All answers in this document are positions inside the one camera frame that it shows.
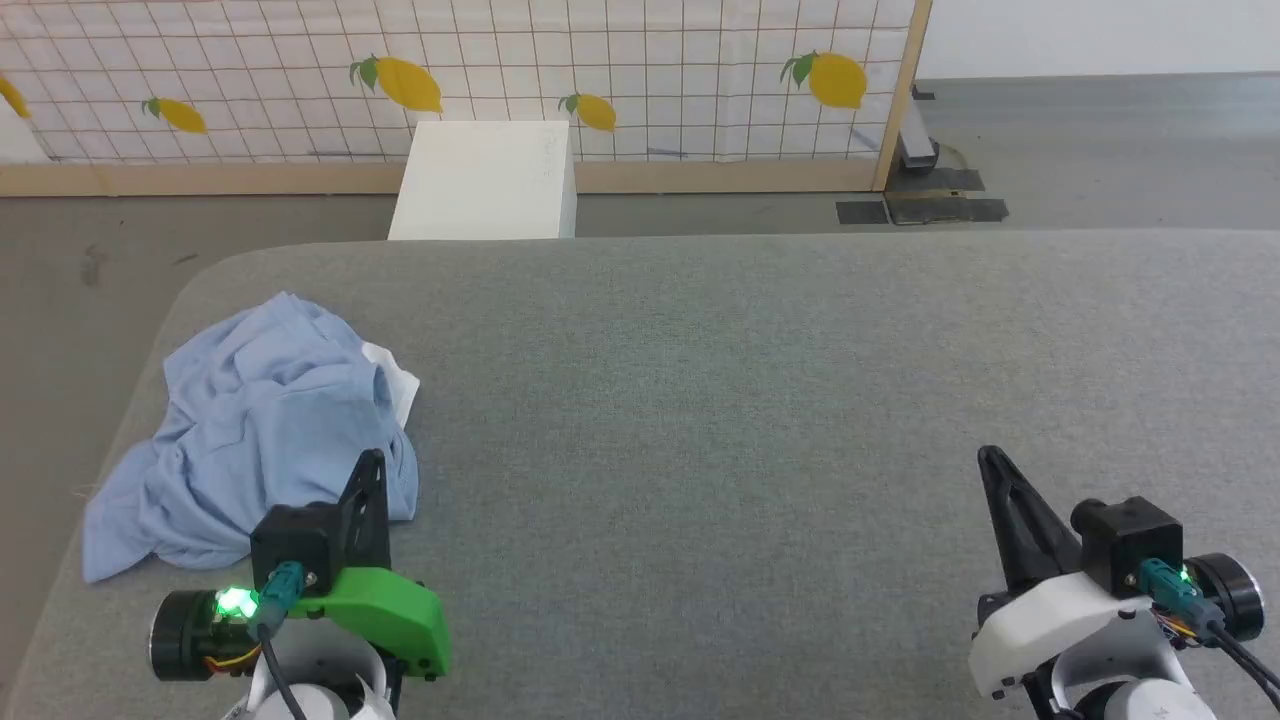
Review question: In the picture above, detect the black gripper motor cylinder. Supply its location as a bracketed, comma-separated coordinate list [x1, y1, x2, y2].
[1186, 552, 1267, 643]
[149, 589, 263, 683]

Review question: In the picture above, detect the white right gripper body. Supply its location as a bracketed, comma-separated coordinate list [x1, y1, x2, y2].
[967, 572, 1153, 702]

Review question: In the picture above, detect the lemon print partition screen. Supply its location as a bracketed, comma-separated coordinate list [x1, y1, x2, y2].
[0, 0, 934, 197]

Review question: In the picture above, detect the white rectangular box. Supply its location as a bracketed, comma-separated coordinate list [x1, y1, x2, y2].
[388, 121, 578, 241]

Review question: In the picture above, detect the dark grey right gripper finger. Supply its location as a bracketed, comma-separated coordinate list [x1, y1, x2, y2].
[977, 446, 1085, 593]

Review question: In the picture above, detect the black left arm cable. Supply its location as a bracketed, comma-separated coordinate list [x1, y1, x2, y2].
[252, 562, 311, 720]

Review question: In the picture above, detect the grey fabric sofa seat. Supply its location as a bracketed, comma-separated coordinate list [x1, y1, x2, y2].
[0, 228, 1280, 720]

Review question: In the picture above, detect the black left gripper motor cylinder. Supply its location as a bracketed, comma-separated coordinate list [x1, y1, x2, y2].
[149, 589, 263, 683]

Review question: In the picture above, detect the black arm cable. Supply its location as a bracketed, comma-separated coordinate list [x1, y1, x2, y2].
[252, 562, 311, 720]
[1140, 558, 1280, 713]

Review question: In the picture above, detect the light blue and white garment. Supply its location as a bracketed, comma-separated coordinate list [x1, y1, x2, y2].
[82, 292, 421, 584]

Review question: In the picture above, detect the grey metal partition foot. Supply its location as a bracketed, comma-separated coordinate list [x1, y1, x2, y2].
[897, 84, 942, 171]

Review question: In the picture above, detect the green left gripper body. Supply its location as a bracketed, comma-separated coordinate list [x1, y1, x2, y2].
[288, 566, 454, 682]

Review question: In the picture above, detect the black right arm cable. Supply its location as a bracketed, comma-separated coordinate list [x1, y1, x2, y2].
[1140, 558, 1280, 713]

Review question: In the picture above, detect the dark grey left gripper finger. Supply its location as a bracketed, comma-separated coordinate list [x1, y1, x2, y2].
[334, 449, 393, 577]

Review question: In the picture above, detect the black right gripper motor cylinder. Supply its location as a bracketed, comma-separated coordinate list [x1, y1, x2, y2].
[1186, 552, 1267, 643]

